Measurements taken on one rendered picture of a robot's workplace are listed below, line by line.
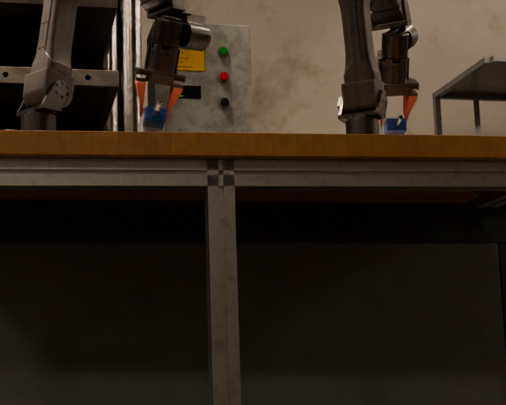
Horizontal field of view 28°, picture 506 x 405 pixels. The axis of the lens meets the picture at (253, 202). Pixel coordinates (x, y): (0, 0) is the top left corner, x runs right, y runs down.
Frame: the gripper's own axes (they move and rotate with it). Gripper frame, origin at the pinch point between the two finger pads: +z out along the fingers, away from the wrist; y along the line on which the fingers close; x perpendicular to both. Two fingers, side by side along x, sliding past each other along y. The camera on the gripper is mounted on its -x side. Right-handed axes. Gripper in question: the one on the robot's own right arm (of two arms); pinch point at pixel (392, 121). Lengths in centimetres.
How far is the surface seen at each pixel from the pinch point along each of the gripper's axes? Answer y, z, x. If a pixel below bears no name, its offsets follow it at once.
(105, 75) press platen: 71, 2, -72
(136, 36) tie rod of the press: 62, -9, -72
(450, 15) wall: -103, 35, -395
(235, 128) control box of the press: 34, 21, -78
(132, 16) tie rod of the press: 63, -14, -75
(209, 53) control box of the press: 41, -1, -88
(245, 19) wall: 23, 31, -375
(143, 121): 54, -5, 15
